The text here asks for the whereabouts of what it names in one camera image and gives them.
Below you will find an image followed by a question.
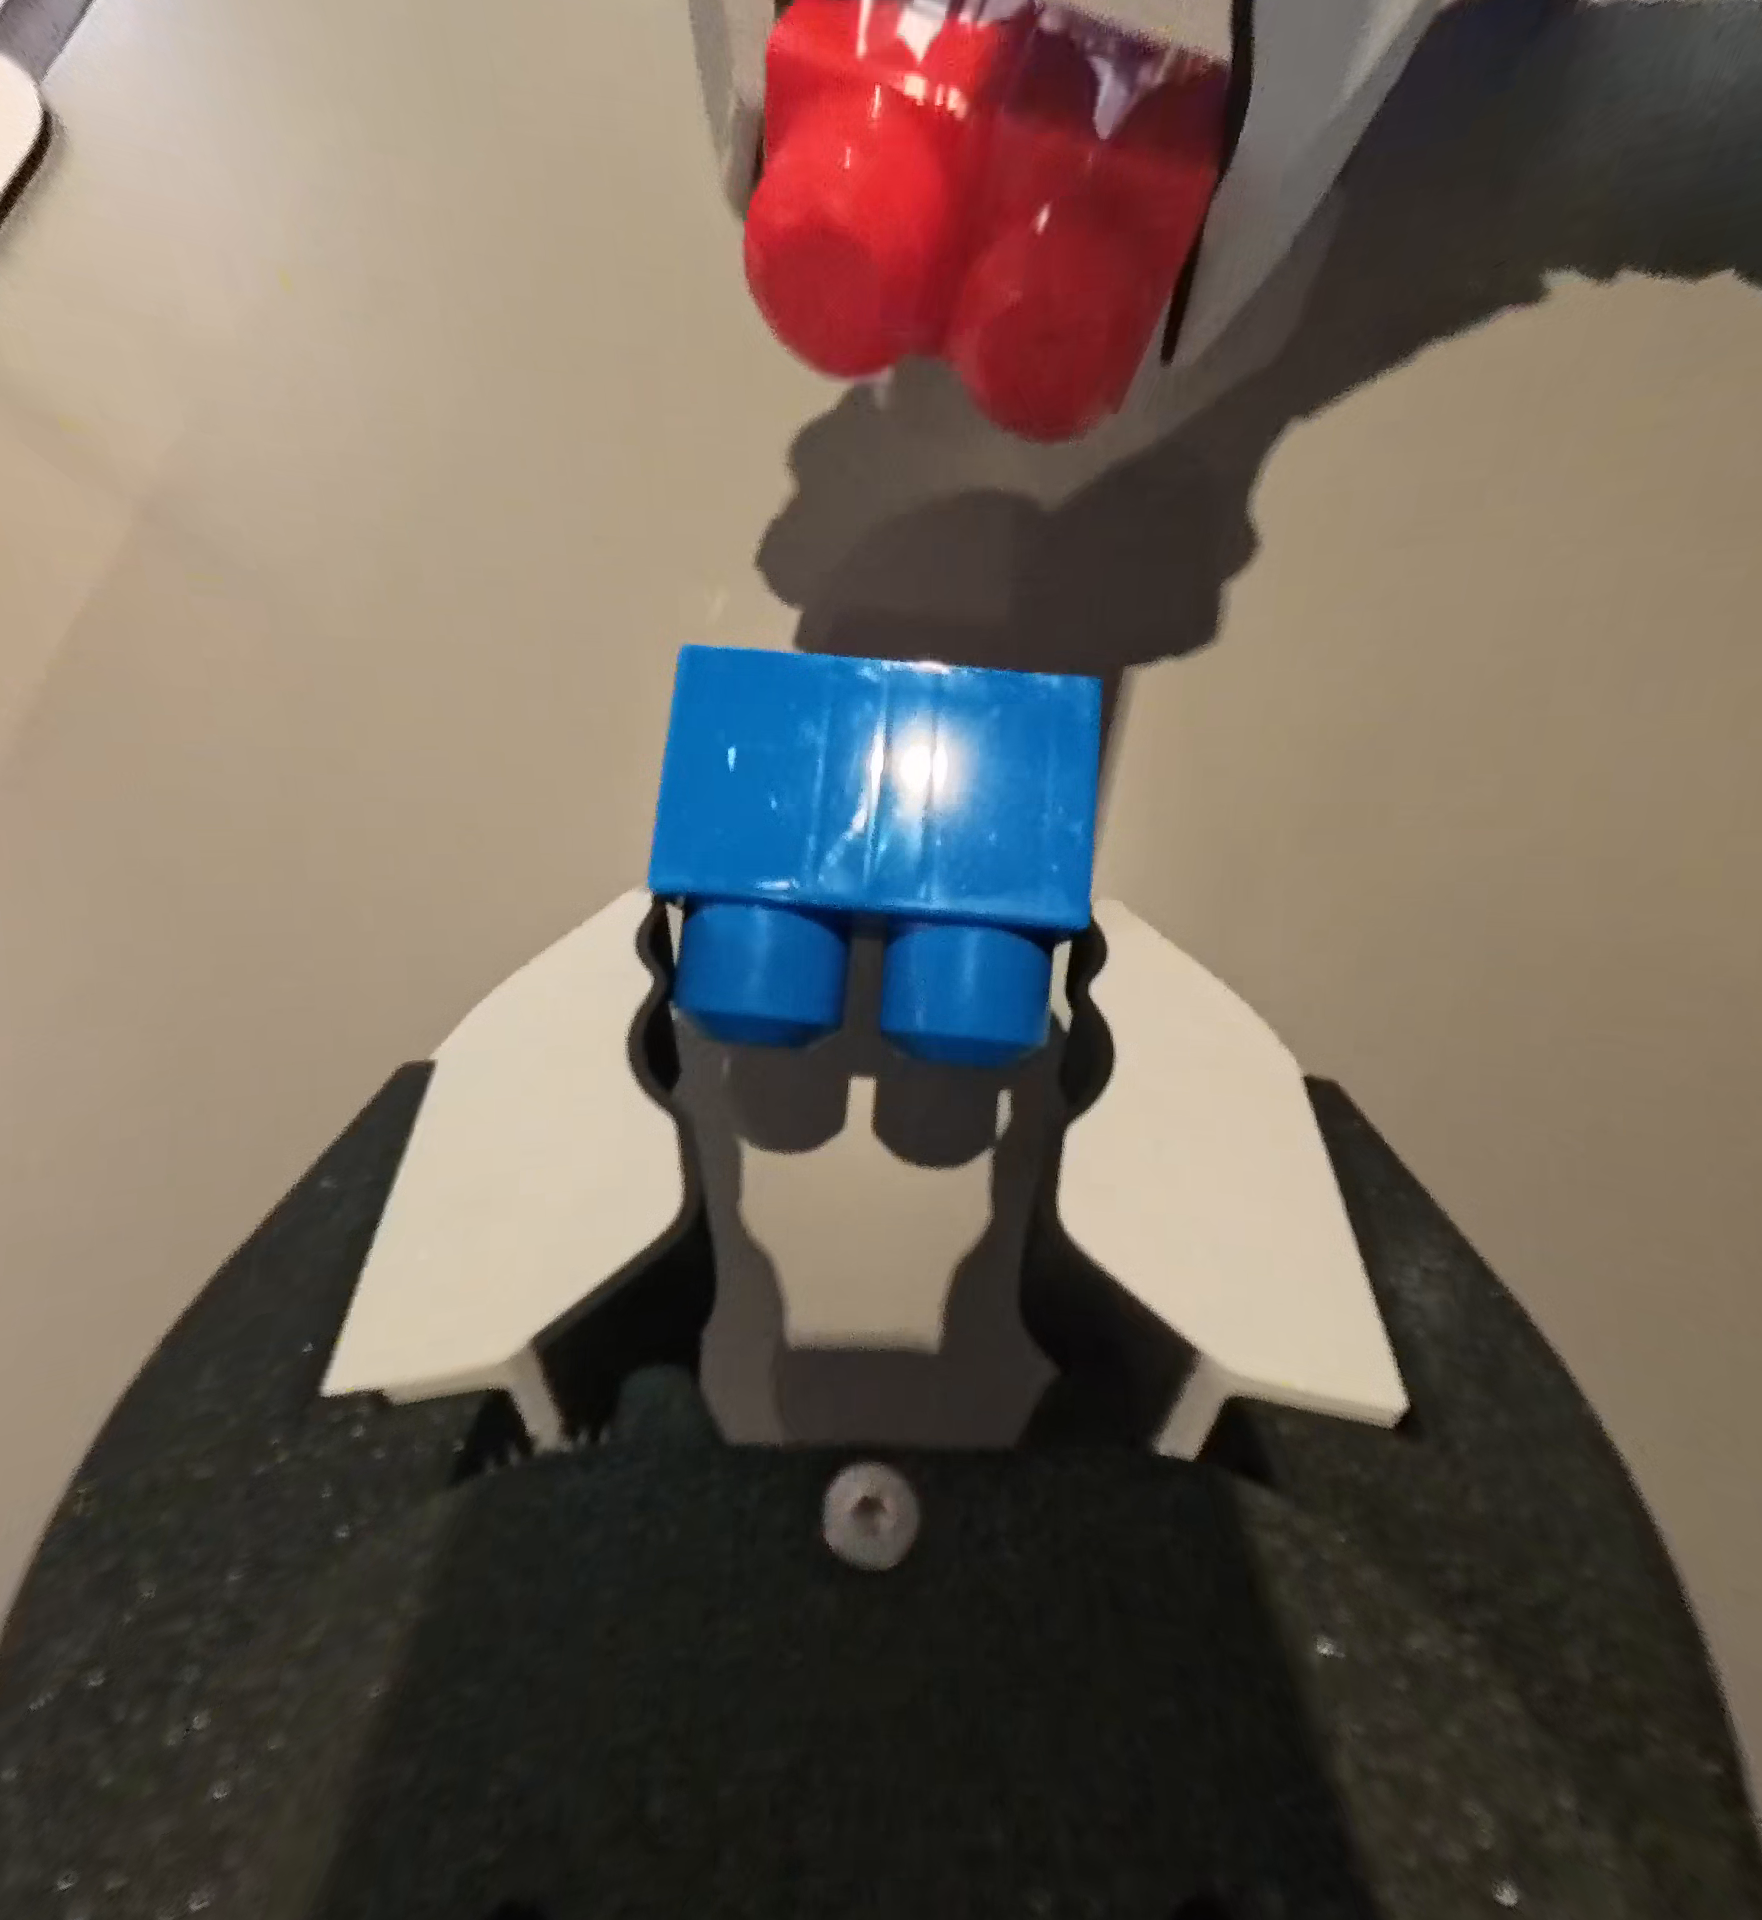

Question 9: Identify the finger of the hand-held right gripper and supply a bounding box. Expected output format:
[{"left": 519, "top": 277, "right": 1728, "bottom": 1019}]
[
  {"left": 684, "top": 0, "right": 780, "bottom": 203},
  {"left": 1157, "top": 0, "right": 1423, "bottom": 369}
]

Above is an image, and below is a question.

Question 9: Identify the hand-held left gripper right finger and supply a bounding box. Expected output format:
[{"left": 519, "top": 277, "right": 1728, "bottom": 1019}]
[{"left": 1030, "top": 898, "right": 1411, "bottom": 1460}]

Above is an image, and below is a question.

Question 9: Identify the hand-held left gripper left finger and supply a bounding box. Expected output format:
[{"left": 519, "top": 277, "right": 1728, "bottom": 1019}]
[{"left": 323, "top": 888, "right": 705, "bottom": 1445}]

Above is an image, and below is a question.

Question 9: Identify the red mega block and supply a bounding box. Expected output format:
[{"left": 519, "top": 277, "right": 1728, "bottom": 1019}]
[{"left": 744, "top": 0, "right": 1220, "bottom": 444}]

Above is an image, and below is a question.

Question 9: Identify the blue mega block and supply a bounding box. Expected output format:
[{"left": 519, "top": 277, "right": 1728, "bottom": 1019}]
[{"left": 652, "top": 646, "right": 1108, "bottom": 1074}]

